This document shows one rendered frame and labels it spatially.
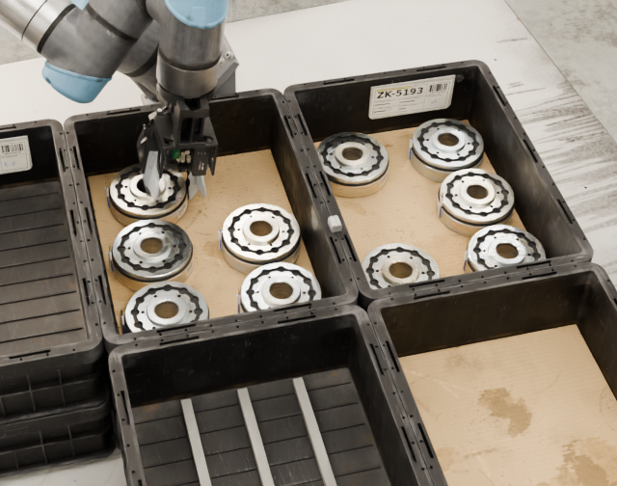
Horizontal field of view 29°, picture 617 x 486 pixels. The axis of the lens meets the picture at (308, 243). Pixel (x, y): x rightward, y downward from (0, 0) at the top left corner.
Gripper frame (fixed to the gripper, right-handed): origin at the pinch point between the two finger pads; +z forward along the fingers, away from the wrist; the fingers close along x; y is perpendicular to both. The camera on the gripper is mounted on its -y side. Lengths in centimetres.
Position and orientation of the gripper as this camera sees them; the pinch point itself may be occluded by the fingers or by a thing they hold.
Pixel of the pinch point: (171, 188)
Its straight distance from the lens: 164.6
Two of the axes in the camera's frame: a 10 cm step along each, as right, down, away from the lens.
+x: 9.5, -0.8, 2.9
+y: 2.6, 7.1, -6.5
